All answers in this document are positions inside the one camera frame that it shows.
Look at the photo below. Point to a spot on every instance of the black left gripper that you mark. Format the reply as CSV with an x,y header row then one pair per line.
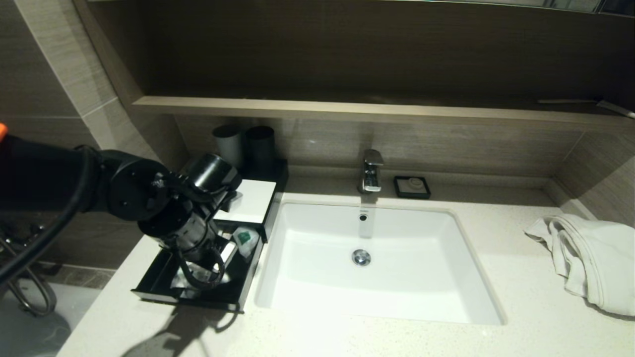
x,y
183,233

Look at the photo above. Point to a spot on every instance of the black box drawer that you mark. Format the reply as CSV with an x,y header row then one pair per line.
x,y
149,287

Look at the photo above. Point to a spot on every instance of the dark brown cup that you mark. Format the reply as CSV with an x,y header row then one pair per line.
x,y
260,146

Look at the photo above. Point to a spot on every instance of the white flat sheet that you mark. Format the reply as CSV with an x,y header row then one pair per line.
x,y
255,201

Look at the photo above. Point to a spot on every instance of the grey cup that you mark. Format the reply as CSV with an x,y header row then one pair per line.
x,y
229,144

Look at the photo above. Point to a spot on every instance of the chrome drain stopper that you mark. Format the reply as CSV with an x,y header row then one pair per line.
x,y
361,257

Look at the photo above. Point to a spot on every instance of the chrome faucet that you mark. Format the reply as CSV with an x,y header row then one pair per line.
x,y
371,173

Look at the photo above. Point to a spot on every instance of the black soap dish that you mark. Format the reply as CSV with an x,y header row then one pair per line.
x,y
397,191

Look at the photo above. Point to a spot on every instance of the round white soap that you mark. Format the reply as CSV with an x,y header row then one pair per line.
x,y
412,185

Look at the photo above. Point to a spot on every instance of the white ceramic sink basin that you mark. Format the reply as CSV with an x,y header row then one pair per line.
x,y
421,277

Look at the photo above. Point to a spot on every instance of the white towel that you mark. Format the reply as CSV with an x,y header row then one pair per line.
x,y
600,258

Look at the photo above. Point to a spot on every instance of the wooden wall shelf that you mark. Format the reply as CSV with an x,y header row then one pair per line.
x,y
347,111

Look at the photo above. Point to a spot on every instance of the wall mirror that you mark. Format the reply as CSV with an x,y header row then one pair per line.
x,y
570,4

